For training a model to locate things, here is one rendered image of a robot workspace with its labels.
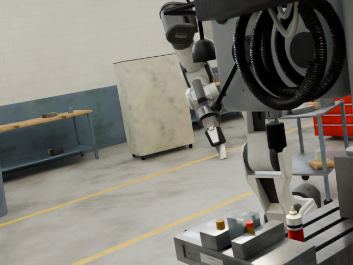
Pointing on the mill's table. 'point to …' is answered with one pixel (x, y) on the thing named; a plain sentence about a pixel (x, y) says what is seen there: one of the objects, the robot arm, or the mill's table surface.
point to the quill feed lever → (215, 106)
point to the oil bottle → (294, 225)
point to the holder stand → (344, 182)
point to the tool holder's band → (274, 125)
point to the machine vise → (246, 248)
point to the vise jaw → (215, 237)
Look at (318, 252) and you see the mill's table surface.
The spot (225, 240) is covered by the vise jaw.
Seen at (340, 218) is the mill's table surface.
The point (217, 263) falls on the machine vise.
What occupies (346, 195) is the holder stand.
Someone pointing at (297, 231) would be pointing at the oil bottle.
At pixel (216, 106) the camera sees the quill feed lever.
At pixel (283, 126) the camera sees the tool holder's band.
